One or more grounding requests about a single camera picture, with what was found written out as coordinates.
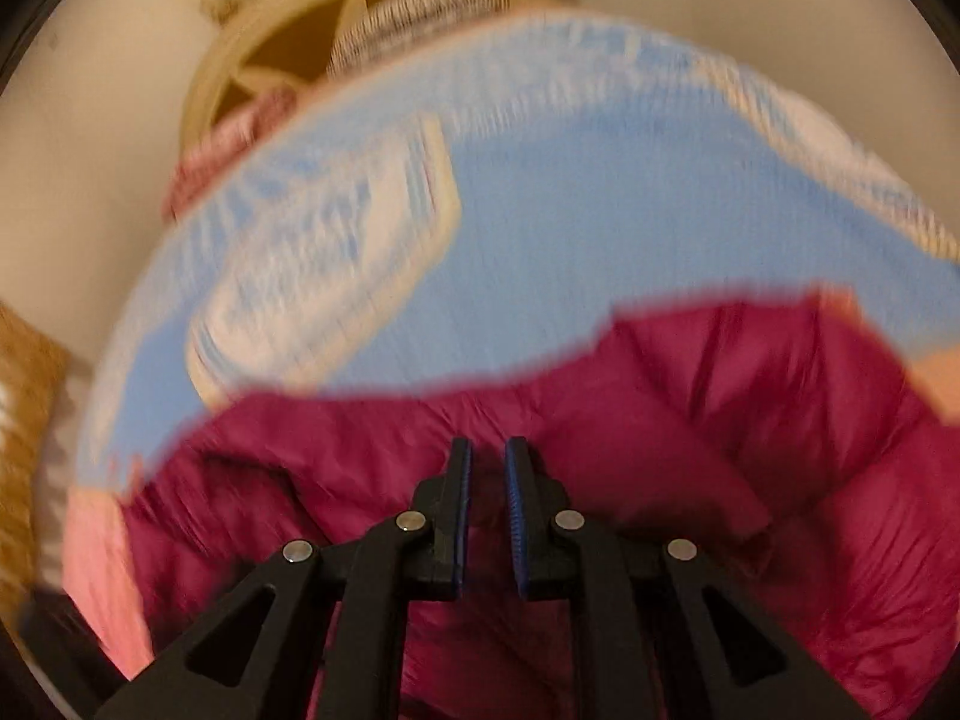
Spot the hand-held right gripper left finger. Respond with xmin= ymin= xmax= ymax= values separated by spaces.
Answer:
xmin=94 ymin=437 xmax=473 ymax=720

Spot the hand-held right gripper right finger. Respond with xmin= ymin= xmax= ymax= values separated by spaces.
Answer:
xmin=504 ymin=435 xmax=875 ymax=720

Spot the magenta down jacket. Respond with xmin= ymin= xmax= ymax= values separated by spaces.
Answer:
xmin=124 ymin=289 xmax=960 ymax=720

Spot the blue printed bed sheet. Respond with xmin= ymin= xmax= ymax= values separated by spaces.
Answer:
xmin=75 ymin=11 xmax=960 ymax=496

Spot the pink patterned blanket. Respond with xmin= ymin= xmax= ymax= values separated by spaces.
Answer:
xmin=64 ymin=487 xmax=160 ymax=682

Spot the pink floral quilt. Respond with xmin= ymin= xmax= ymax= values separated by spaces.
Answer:
xmin=161 ymin=88 xmax=301 ymax=222

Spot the orange patterned cloth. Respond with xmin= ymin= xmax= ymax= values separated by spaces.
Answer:
xmin=0 ymin=300 xmax=76 ymax=620

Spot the cream headboard with star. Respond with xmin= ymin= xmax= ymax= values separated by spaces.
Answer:
xmin=180 ymin=0 xmax=556 ymax=158

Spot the striped pillow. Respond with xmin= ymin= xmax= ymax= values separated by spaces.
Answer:
xmin=328 ymin=0 xmax=520 ymax=77

